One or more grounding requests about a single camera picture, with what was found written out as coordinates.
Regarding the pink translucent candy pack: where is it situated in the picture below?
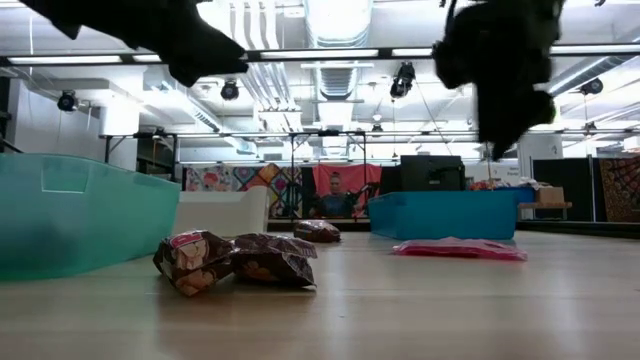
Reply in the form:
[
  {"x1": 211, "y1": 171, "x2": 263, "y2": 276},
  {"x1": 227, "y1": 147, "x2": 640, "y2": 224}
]
[{"x1": 391, "y1": 236, "x2": 530, "y2": 263}]

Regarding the blue plastic bin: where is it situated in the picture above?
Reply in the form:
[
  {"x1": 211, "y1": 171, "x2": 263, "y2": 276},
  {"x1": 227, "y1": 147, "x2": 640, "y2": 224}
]
[{"x1": 367, "y1": 188, "x2": 520, "y2": 242}]

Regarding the black aluminium rig frame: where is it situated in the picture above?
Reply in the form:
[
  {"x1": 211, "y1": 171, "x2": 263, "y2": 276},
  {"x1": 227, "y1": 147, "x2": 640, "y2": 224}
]
[{"x1": 0, "y1": 46, "x2": 640, "y2": 239}]

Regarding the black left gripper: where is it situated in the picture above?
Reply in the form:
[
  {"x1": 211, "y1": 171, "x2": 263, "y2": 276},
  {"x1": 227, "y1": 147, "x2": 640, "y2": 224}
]
[{"x1": 19, "y1": 0, "x2": 250, "y2": 89}]

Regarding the black ceiling spotlight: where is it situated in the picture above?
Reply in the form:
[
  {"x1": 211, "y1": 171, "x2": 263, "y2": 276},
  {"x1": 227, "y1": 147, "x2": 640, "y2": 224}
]
[
  {"x1": 388, "y1": 61, "x2": 417, "y2": 100},
  {"x1": 219, "y1": 79, "x2": 241, "y2": 103},
  {"x1": 56, "y1": 89, "x2": 80, "y2": 113},
  {"x1": 578, "y1": 76, "x2": 605, "y2": 98}
]

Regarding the white rectangular air duct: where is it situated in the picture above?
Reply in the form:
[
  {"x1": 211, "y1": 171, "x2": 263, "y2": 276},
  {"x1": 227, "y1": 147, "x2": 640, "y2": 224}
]
[{"x1": 149, "y1": 69, "x2": 257, "y2": 156}]

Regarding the red orange cloth backdrop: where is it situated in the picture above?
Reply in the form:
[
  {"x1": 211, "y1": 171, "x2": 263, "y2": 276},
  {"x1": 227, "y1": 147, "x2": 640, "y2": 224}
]
[{"x1": 311, "y1": 163, "x2": 384, "y2": 220}]

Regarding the silver round ventilation duct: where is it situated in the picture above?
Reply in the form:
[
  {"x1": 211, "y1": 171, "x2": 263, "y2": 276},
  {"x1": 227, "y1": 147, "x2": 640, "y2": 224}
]
[{"x1": 303, "y1": 0, "x2": 375, "y2": 157}]

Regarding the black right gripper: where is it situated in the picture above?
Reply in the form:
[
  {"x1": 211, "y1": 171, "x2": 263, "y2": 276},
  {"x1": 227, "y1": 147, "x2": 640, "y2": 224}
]
[{"x1": 432, "y1": 0, "x2": 566, "y2": 161}]

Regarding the black partition panel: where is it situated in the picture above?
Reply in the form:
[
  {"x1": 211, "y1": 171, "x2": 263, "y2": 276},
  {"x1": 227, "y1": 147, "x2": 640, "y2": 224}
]
[{"x1": 531, "y1": 156, "x2": 597, "y2": 223}]

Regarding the brown PayDay candy bar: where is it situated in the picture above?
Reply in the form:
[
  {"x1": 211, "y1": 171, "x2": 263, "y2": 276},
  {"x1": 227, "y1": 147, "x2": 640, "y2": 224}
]
[
  {"x1": 152, "y1": 229, "x2": 237, "y2": 298},
  {"x1": 230, "y1": 231, "x2": 319, "y2": 289}
]

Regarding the colourful patchwork wall tapestry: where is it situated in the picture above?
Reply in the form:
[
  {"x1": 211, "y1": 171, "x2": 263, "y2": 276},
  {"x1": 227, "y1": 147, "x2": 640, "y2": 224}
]
[{"x1": 183, "y1": 162, "x2": 305, "y2": 220}]

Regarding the brown patterned wall tapestry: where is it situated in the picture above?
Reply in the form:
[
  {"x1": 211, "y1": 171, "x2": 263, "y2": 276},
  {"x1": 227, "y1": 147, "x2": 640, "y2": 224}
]
[{"x1": 598, "y1": 155, "x2": 640, "y2": 224}]

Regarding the white plastic bin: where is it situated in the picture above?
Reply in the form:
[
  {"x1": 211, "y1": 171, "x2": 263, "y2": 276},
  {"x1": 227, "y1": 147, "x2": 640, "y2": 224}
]
[{"x1": 172, "y1": 185, "x2": 272, "y2": 239}]

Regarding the pile of colourful items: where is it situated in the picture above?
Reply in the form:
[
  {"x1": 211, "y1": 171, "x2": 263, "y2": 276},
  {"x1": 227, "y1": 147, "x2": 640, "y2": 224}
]
[{"x1": 466, "y1": 177, "x2": 539, "y2": 193}]

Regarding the black neighbouring rig frame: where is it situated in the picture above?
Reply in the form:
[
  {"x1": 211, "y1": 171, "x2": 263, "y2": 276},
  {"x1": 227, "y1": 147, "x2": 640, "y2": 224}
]
[{"x1": 98, "y1": 128, "x2": 640, "y2": 222}]

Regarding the wooden shelf board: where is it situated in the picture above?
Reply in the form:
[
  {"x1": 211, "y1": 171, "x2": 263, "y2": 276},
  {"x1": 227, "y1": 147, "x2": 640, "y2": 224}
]
[{"x1": 518, "y1": 201, "x2": 574, "y2": 211}]

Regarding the brown Snickers candy bar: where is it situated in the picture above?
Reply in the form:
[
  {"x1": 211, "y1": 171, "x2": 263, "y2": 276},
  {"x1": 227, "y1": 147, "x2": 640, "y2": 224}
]
[{"x1": 292, "y1": 219, "x2": 343, "y2": 244}]

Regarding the person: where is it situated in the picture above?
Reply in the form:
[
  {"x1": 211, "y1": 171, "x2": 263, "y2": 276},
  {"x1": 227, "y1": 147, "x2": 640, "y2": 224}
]
[{"x1": 318, "y1": 170, "x2": 359, "y2": 220}]

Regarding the black monitor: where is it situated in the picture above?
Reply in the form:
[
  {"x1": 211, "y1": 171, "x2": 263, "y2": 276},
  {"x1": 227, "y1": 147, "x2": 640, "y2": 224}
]
[{"x1": 398, "y1": 154, "x2": 467, "y2": 193}]

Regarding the cardboard box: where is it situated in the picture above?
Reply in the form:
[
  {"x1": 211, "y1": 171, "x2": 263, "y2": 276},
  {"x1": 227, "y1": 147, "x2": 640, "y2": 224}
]
[{"x1": 534, "y1": 185, "x2": 567, "y2": 205}]

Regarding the teal plastic bin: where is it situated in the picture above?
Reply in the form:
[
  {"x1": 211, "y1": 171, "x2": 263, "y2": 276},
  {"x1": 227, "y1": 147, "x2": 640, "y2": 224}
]
[{"x1": 0, "y1": 152, "x2": 182, "y2": 282}]

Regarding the small blue storage container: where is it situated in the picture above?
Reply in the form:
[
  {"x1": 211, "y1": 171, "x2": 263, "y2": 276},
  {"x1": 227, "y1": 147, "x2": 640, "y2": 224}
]
[{"x1": 492, "y1": 185, "x2": 537, "y2": 205}]

